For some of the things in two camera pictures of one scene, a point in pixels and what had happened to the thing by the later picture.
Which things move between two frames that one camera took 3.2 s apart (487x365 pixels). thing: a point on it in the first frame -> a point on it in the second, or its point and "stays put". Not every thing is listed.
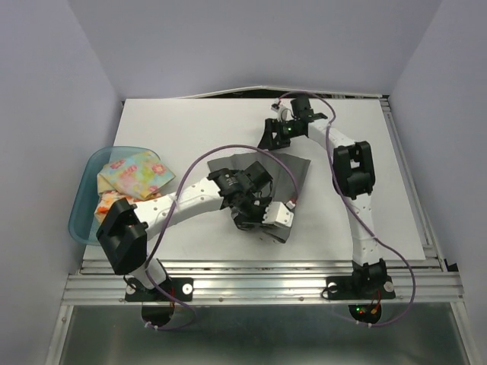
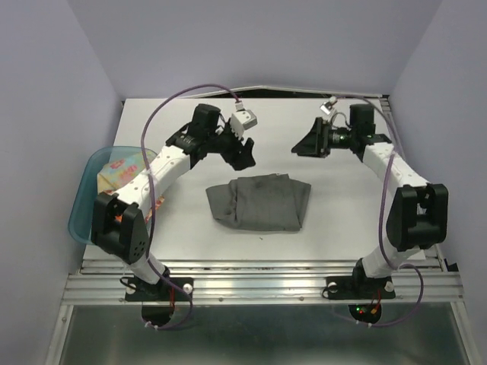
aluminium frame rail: [256, 282] stays put
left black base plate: [181, 287] stays put
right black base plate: [346, 287] stays put
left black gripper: [257, 221] -> [238, 161]
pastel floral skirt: [136, 174] stays put
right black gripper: [267, 141] -> [316, 143]
